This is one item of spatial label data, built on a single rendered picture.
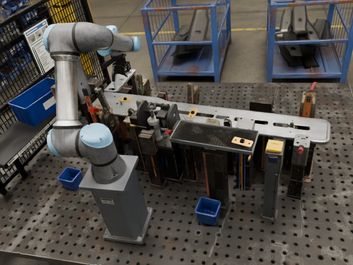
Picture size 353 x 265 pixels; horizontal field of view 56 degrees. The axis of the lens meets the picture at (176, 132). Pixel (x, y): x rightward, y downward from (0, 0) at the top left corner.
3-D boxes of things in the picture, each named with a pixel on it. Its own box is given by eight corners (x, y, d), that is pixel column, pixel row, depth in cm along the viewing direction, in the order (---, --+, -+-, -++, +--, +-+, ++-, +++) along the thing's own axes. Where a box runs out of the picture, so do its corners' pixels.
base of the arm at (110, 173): (119, 185, 137) (113, 169, 130) (86, 182, 140) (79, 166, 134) (131, 159, 148) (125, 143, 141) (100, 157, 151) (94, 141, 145)
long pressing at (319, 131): (331, 118, 168) (331, 115, 167) (329, 147, 153) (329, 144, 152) (104, 91, 218) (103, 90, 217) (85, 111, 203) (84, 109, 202)
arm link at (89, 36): (100, 18, 123) (141, 32, 170) (73, 19, 125) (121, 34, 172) (102, 50, 125) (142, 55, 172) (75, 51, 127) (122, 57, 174)
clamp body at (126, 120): (153, 160, 204) (141, 112, 180) (145, 173, 196) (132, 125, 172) (139, 158, 207) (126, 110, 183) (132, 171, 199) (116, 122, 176)
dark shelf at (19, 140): (99, 78, 230) (97, 74, 229) (6, 169, 169) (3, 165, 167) (73, 75, 238) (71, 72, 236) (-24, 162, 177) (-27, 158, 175)
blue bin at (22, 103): (72, 99, 208) (64, 81, 200) (34, 127, 189) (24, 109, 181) (54, 93, 216) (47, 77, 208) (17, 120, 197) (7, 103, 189)
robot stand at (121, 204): (142, 244, 159) (123, 191, 134) (103, 239, 164) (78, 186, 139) (153, 210, 174) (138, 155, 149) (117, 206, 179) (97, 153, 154)
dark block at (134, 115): (156, 166, 199) (143, 110, 172) (152, 174, 194) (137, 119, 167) (149, 165, 201) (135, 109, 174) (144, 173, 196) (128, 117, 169)
